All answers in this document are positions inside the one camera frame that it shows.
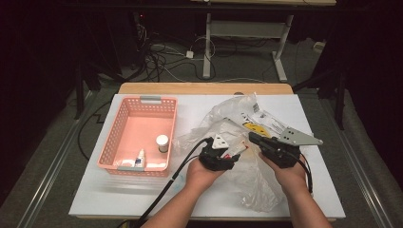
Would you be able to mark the black metal stand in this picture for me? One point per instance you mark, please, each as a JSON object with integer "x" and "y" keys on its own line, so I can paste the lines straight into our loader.
{"x": 340, "y": 101}
{"x": 79, "y": 95}

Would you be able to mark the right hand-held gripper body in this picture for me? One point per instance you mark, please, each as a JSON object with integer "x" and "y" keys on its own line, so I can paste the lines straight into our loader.
{"x": 282, "y": 152}

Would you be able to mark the white board table cover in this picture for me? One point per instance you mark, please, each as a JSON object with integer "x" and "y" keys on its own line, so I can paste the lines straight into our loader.
{"x": 95, "y": 196}

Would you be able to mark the pink plastic basket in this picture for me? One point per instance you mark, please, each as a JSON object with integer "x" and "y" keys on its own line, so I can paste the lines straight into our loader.
{"x": 136, "y": 126}

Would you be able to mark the light desk top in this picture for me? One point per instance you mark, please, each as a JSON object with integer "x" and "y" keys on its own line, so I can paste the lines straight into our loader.
{"x": 269, "y": 2}

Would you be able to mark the white metal desk frame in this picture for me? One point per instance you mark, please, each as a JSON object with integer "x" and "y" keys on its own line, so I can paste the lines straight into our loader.
{"x": 207, "y": 47}

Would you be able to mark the white pill bottle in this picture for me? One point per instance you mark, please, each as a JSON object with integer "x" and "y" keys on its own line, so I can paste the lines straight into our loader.
{"x": 162, "y": 143}

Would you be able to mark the wooden table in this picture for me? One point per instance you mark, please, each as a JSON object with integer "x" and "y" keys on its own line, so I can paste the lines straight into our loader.
{"x": 190, "y": 88}

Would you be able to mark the white power adapter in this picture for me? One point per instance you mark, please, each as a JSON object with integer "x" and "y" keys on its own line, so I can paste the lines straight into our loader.
{"x": 189, "y": 54}

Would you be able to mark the person's right hand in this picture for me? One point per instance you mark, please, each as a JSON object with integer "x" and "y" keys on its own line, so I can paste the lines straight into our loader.
{"x": 291, "y": 179}

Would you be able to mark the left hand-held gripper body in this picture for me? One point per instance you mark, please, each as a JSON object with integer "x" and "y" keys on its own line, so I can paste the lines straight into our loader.
{"x": 212, "y": 158}

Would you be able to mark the grey metal floor rail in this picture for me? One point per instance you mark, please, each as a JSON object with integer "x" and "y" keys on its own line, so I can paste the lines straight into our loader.
{"x": 364, "y": 183}
{"x": 47, "y": 177}

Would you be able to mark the clear smiley plastic bag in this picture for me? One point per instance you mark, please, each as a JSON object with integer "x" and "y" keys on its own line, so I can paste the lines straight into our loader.
{"x": 253, "y": 186}

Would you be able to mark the person's left hand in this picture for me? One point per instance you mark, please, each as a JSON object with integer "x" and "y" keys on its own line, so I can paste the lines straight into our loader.
{"x": 201, "y": 177}

